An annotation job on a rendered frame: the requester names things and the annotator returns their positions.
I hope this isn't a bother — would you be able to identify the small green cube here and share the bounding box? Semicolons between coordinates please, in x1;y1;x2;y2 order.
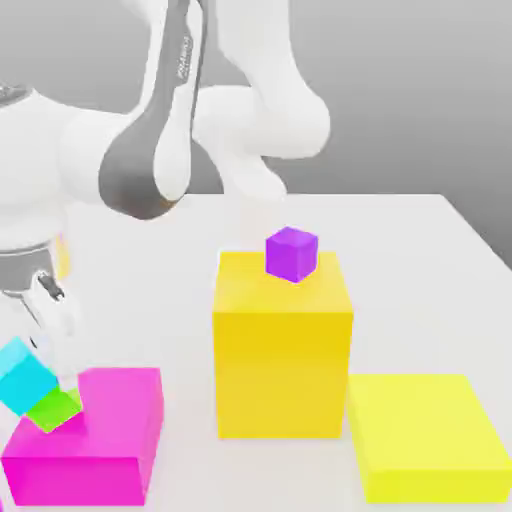
25;386;84;434

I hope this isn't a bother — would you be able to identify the large magenta box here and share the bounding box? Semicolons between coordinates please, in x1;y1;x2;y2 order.
0;366;166;508

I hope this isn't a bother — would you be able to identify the small purple cube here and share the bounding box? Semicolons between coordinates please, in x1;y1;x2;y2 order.
264;225;320;285

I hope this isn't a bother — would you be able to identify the large yellow box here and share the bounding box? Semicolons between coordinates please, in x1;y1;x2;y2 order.
345;373;512;505

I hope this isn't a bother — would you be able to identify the large orange box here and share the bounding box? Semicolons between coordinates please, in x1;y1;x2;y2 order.
211;250;355;440

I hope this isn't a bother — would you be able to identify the small cyan cube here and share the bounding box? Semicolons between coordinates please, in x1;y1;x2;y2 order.
0;335;60;418

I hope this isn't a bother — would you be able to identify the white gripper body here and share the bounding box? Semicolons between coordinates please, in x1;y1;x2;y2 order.
21;294;83;388

